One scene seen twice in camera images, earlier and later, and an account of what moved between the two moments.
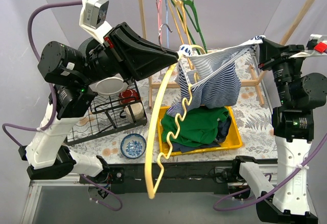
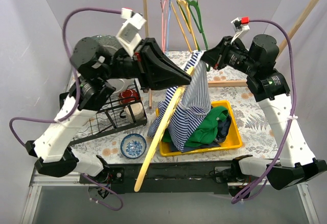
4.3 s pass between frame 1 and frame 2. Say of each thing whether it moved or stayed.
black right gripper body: moved
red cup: stayed
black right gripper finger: moved
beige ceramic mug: stayed
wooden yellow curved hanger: moved
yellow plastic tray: stayed
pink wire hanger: moved
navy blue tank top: stayed
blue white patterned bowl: stayed
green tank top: stayed
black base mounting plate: stayed
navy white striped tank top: moved
